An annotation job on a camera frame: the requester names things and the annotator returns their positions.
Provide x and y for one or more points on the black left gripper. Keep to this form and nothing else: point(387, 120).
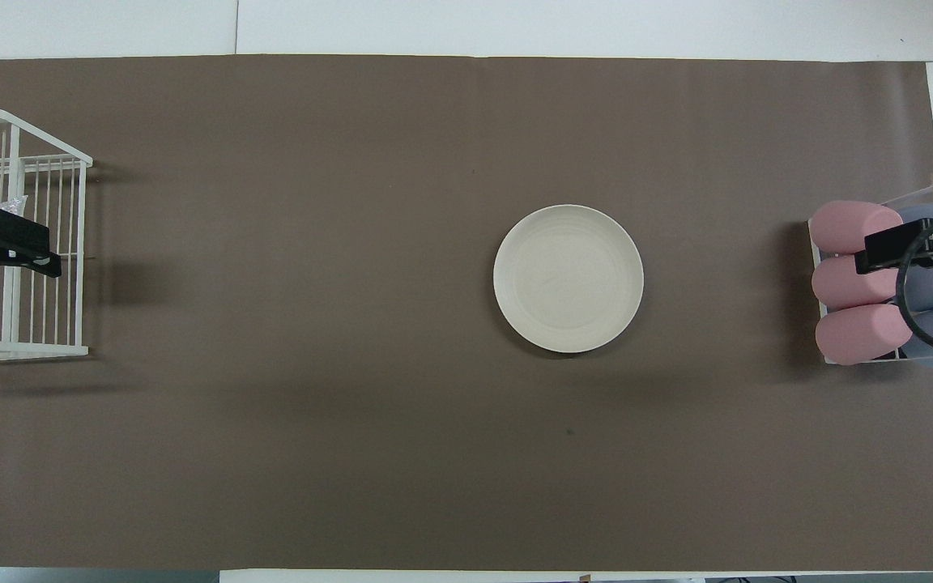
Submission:
point(5, 235)

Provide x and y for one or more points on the brown table mat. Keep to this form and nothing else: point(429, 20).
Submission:
point(313, 324)

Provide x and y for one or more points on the cream round plate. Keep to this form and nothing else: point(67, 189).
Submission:
point(568, 279)

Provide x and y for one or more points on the pink plastic cup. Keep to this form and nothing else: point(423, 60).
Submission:
point(847, 287)
point(859, 334)
point(843, 227)

